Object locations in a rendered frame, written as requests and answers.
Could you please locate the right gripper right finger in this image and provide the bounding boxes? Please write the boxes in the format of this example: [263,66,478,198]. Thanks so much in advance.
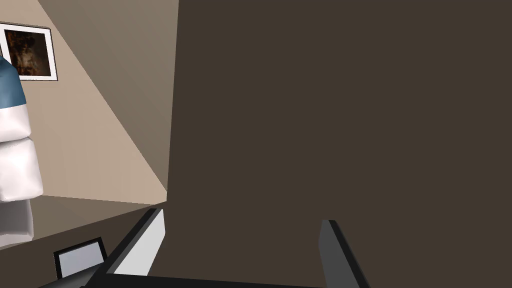
[318,219,371,288]

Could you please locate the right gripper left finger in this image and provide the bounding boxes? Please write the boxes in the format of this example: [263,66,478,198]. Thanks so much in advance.
[95,207,167,277]

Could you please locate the black framed grey panel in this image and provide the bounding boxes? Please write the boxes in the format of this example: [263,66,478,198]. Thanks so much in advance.
[53,237,109,280]

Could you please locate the dark picture in white frame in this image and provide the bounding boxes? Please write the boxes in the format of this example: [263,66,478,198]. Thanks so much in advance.
[0,22,59,83]

